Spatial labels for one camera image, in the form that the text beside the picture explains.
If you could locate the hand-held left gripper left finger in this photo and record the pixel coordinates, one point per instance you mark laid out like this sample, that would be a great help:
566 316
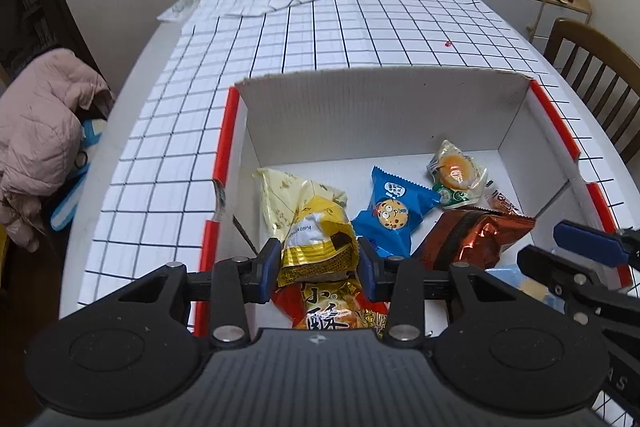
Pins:
227 287

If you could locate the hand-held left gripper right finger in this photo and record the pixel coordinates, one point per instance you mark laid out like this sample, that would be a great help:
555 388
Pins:
407 287

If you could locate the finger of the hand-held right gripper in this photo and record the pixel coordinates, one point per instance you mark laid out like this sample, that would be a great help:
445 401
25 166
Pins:
590 242
560 272

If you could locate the light blue snack packet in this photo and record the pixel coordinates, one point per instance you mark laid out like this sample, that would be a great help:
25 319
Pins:
510 282

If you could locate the blue cookie packet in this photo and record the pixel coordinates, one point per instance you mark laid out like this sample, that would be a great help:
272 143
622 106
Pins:
392 212

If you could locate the yellow snack packet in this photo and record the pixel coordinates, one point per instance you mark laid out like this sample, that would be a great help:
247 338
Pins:
315 242

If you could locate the cream pyramid snack packet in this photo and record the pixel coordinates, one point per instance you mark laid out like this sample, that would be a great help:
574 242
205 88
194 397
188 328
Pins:
280 197

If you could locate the clear egg packet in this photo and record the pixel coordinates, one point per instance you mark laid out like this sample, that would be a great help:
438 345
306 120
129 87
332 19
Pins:
455 174

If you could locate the red cardboard box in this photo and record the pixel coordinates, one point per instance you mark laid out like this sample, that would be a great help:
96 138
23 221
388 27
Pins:
380 117

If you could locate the shiny brown snack packet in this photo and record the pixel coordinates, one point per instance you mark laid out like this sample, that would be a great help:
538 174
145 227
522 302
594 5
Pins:
470 237

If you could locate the red and orange snack packet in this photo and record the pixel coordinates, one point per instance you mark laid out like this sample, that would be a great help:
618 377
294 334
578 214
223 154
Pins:
330 312

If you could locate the wooden chair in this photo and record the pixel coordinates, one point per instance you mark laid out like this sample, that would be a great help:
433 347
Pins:
595 67

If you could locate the white cabinet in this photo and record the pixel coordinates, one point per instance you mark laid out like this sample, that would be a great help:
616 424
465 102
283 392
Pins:
515 17

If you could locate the pink padded jacket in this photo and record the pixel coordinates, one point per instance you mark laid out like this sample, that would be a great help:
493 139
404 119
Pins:
40 132

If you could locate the clear plastic bag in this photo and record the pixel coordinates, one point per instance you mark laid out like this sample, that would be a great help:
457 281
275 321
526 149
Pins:
180 4

